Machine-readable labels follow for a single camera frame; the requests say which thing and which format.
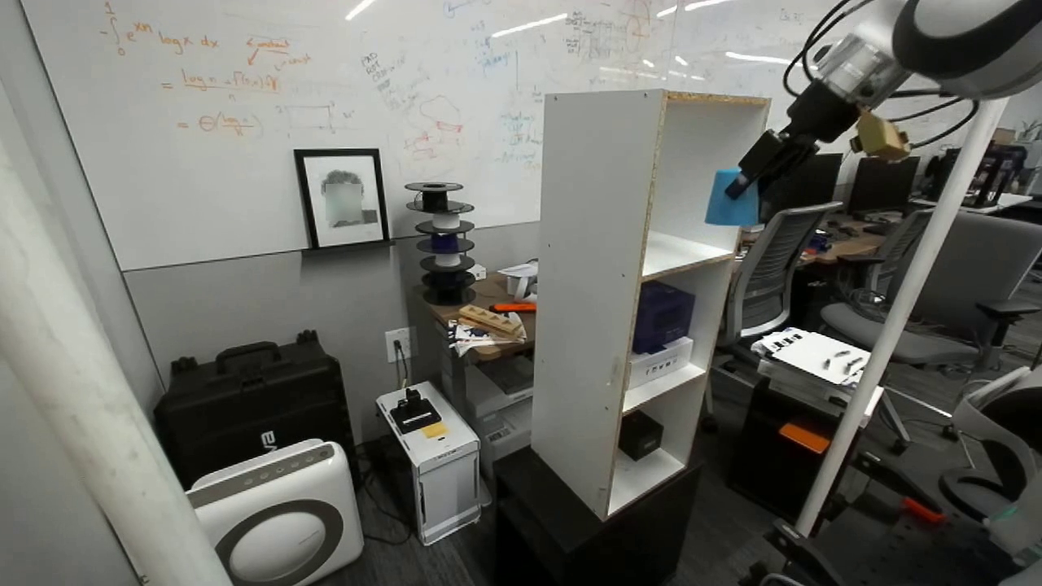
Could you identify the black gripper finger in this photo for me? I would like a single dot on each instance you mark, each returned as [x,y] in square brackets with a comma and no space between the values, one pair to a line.
[741,184]

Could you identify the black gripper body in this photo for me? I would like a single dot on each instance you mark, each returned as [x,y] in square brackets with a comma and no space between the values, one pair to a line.
[820,114]

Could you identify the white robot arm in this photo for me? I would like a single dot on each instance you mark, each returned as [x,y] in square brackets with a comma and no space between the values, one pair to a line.
[966,48]

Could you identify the white wooden shelf cabinet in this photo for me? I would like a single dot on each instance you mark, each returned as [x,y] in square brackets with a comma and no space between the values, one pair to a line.
[623,203]

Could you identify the black cabinet base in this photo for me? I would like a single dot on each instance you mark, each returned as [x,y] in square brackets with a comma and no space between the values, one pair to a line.
[546,536]

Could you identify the dark blue storage box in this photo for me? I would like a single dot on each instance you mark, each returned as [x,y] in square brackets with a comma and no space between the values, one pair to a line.
[663,318]

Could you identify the white pole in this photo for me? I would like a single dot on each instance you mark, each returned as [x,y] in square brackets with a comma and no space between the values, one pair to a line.
[931,240]

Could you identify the white box on shelf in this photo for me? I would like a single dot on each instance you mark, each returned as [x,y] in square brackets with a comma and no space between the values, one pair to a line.
[660,364]

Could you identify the grey office chair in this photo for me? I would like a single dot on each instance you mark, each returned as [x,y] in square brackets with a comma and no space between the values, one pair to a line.
[969,294]

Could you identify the small black box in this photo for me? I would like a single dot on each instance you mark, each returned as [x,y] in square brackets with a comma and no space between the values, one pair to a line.
[639,433]

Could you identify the stack of filament spools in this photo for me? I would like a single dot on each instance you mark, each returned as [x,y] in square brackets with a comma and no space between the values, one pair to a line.
[448,264]

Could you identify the framed portrait picture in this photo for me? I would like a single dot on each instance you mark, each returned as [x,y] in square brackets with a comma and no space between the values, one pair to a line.
[344,195]

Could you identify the white computer tower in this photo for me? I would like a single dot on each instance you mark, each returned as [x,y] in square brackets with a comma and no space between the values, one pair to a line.
[437,459]

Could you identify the black hard case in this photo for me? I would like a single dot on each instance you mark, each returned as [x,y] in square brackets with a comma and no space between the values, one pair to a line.
[244,402]

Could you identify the white air purifier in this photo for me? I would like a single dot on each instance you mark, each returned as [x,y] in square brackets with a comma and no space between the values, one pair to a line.
[280,518]

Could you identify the gold wrist camera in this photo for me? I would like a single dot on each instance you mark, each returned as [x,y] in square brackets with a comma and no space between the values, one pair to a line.
[877,138]

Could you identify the white wall outlet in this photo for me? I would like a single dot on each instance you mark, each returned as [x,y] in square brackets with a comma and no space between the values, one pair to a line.
[397,343]

